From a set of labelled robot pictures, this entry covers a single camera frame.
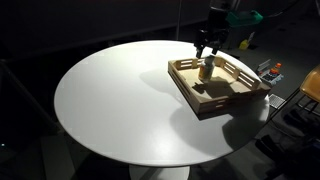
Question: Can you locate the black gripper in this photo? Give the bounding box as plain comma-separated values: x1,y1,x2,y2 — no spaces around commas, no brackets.
195,9,229,59

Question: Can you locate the black bin green lid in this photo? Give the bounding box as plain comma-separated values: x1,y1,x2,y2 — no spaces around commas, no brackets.
225,10,264,50

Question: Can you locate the wooden slatted tray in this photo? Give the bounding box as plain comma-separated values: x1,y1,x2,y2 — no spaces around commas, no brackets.
168,57,270,115

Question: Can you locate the orange capped bottle pack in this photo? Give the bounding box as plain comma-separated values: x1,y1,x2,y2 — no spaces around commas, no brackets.
256,59,284,86

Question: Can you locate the round white table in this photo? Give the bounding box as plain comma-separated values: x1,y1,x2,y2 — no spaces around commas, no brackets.
54,40,269,167

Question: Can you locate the yellow wooden chair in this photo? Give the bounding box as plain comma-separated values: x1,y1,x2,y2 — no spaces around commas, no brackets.
300,64,320,111

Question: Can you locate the white round table base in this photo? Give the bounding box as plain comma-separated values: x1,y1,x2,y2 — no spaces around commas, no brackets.
129,165,190,180

